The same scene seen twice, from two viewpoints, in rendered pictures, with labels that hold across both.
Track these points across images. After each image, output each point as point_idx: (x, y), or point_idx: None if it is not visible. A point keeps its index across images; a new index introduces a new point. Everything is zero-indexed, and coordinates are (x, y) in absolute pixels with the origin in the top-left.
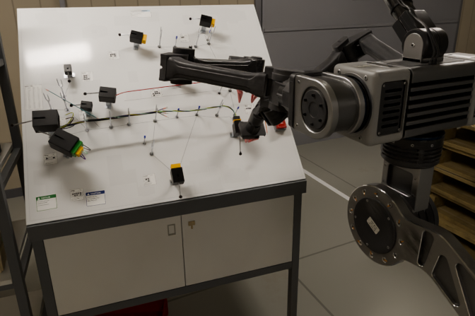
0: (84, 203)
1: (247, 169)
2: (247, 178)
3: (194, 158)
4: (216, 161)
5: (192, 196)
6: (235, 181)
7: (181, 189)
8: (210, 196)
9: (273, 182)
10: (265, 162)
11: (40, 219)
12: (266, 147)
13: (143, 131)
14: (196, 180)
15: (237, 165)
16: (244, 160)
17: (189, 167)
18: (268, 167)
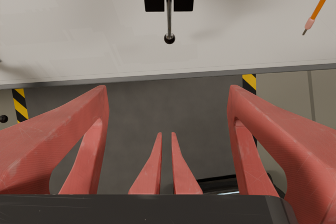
0: None
1: (196, 38)
2: (188, 56)
3: (12, 8)
4: (92, 17)
5: (43, 81)
6: (154, 60)
7: (8, 70)
8: (86, 81)
9: (262, 64)
10: (265, 23)
11: None
12: None
13: None
14: (42, 56)
15: (165, 29)
16: (190, 17)
17: (7, 30)
18: (267, 35)
